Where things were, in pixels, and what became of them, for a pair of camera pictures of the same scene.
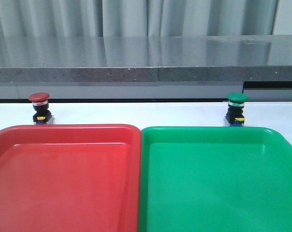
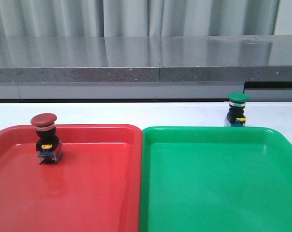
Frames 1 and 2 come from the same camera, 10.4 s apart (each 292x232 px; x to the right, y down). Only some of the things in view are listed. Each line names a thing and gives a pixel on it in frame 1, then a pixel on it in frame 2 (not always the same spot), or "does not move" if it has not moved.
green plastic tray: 218,179 does not move
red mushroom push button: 42,116 -> 48,145
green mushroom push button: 235,116 does not move
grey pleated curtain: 18,18 does not move
